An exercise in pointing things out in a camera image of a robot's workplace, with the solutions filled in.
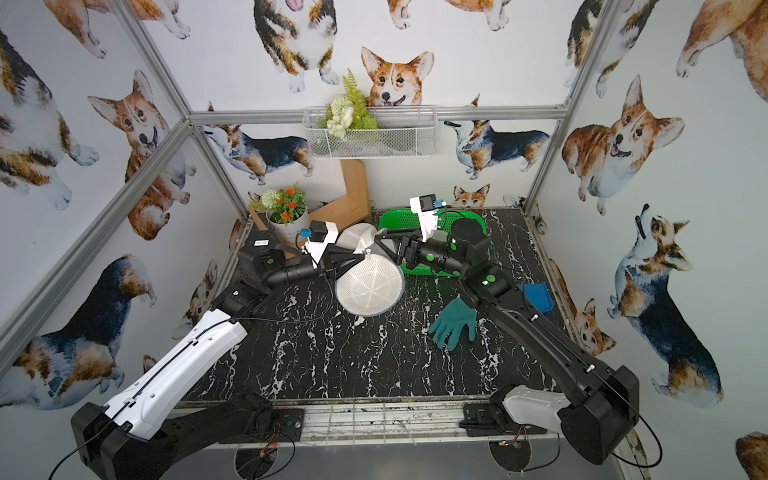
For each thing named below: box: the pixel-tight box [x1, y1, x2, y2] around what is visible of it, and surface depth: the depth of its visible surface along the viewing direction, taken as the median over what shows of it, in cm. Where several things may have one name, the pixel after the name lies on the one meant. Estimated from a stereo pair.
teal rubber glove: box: [428, 298, 478, 352], surface depth 91 cm
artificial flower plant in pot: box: [258, 182, 308, 225], surface depth 96 cm
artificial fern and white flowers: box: [319, 68, 378, 139], surface depth 82 cm
